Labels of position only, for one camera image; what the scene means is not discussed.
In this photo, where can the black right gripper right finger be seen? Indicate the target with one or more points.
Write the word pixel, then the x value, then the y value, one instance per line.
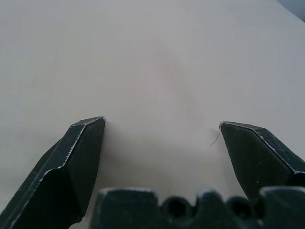
pixel 257 162

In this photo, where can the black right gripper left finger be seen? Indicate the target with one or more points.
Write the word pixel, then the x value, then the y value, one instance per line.
pixel 59 171

